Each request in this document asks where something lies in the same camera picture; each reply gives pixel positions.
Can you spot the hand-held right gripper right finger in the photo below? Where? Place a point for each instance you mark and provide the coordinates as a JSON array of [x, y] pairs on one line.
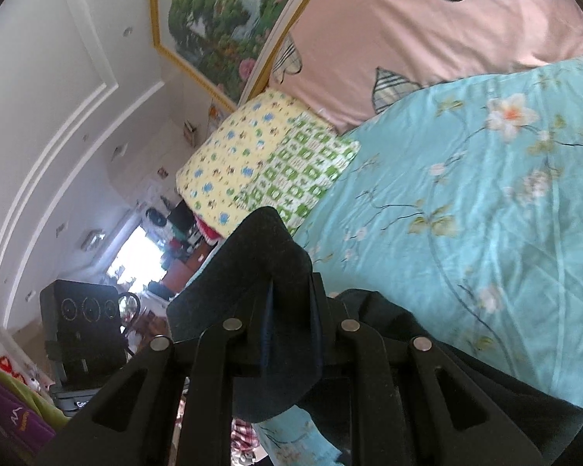
[[321, 320]]

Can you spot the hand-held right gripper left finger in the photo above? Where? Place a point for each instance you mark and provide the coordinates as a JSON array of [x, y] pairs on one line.
[[268, 330]]

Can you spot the black pants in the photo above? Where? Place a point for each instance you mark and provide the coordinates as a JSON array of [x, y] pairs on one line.
[[272, 252]]

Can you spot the green cloth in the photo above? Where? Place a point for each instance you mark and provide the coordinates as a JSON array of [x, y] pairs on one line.
[[35, 394]]

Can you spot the bright window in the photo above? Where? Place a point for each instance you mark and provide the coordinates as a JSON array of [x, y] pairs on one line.
[[136, 252]]

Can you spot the brown wooden cabinet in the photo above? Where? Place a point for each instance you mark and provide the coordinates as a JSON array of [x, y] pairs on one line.
[[184, 272]]

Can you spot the purple cloth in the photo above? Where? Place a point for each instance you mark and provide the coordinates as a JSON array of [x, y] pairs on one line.
[[9, 412]]

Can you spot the pink plaid clothing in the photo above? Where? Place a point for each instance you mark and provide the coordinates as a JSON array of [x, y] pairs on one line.
[[243, 439]]

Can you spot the red cloth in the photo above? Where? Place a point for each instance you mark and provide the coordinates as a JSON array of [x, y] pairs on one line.
[[205, 229]]

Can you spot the light blue floral bed sheet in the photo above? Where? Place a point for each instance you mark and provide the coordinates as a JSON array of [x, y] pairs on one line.
[[466, 228]]

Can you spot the yellow and green patterned pillow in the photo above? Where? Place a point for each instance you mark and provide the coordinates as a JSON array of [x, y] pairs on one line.
[[233, 155]]

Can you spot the pink pillow with plaid hearts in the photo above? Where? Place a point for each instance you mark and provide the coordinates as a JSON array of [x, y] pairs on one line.
[[393, 24]]

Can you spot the gold framed landscape painting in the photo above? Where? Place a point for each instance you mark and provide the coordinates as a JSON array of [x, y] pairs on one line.
[[213, 19]]

